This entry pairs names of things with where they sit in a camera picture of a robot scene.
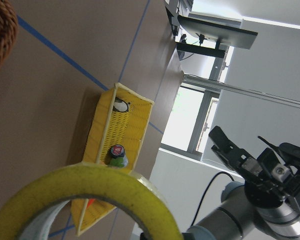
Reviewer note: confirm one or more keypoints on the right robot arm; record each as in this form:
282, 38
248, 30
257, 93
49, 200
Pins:
237, 216

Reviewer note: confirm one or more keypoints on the brown wicker basket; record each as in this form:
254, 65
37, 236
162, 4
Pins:
8, 29

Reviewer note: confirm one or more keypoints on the toy carrot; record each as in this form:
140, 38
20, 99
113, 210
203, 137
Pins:
90, 202

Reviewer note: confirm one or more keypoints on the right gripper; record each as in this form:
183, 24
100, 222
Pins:
272, 179

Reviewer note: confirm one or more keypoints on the yellow plastic basket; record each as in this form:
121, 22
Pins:
118, 128

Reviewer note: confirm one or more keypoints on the toy panda figure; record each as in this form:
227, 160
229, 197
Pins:
120, 105

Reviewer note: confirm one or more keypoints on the black monitor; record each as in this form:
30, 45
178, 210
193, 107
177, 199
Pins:
226, 35

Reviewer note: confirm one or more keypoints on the aluminium frame post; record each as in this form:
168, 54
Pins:
216, 85

